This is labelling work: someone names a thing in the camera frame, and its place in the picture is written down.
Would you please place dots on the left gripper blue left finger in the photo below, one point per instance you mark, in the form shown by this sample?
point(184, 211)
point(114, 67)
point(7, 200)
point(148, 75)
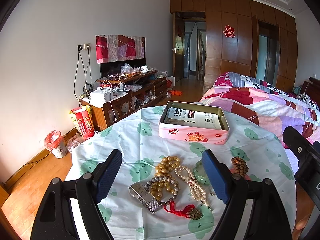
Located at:
point(54, 218)

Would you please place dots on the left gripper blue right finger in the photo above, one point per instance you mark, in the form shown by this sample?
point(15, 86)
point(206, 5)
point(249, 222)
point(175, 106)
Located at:
point(268, 218)

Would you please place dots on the green jade bangle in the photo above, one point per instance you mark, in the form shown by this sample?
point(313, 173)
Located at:
point(200, 174)

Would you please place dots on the red cord coin pendant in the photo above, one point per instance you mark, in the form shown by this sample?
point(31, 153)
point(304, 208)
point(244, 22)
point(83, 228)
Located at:
point(189, 212)

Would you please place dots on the silver metal watch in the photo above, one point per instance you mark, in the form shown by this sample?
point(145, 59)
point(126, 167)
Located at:
point(142, 194)

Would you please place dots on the patchwork pink quilt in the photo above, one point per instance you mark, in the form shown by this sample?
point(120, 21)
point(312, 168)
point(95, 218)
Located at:
point(264, 105)

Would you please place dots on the trash bin with red bag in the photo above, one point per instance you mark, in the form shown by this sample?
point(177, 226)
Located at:
point(54, 143)

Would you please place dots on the wooden bed headboard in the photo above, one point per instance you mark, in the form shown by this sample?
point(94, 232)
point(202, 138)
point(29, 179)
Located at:
point(312, 88)

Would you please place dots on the white green patterned tablecloth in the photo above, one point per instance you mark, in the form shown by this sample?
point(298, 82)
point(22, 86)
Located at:
point(165, 166)

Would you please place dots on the red yellow gift box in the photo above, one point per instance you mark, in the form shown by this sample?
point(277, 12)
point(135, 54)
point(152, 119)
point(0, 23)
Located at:
point(82, 120)

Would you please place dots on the pink cookie tin box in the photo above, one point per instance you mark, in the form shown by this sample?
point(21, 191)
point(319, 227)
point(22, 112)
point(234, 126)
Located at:
point(192, 122)

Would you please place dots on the white appliance box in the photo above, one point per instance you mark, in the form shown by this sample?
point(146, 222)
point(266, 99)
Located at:
point(101, 95)

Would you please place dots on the wooden tv cabinet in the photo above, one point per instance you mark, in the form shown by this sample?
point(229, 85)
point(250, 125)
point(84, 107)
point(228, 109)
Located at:
point(140, 91)

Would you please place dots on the wooden wardrobe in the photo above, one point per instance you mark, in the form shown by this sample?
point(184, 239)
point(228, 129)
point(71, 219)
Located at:
point(240, 54)

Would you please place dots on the orange item on floor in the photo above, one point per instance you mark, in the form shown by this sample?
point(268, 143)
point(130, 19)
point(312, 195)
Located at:
point(175, 92)

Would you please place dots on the black television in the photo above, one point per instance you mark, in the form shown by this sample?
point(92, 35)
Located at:
point(111, 68)

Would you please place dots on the red double happiness sticker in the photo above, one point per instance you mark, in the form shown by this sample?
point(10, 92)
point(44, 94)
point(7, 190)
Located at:
point(229, 31)

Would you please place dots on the red patchwork tv cover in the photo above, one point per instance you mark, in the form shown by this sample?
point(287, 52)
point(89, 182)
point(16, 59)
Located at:
point(114, 48)

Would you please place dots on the wooden door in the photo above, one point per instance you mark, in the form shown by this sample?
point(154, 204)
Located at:
point(178, 47)

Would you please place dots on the wall power socket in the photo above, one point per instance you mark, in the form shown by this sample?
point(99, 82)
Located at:
point(84, 47)

